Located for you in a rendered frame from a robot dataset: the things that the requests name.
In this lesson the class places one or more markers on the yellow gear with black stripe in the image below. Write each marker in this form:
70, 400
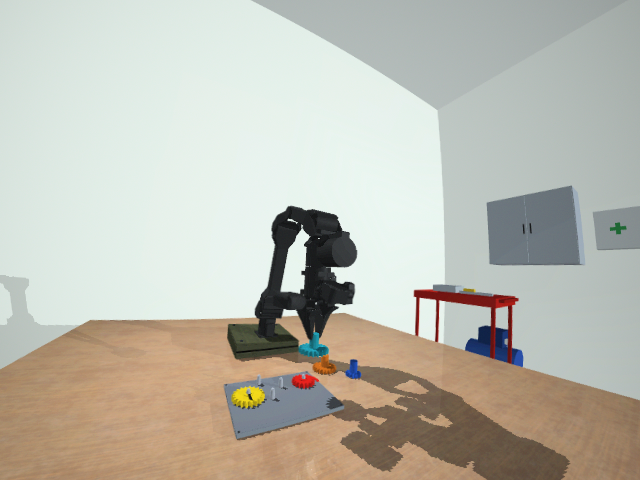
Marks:
240, 398

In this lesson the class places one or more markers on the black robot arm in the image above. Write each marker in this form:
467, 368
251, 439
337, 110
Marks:
333, 249

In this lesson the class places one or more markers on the cyan gear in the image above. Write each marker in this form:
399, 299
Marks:
313, 348

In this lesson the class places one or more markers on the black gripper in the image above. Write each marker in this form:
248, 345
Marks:
311, 310

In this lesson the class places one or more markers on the orange gear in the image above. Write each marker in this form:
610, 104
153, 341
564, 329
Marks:
324, 366

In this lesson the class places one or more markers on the red gear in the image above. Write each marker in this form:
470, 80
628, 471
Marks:
302, 383

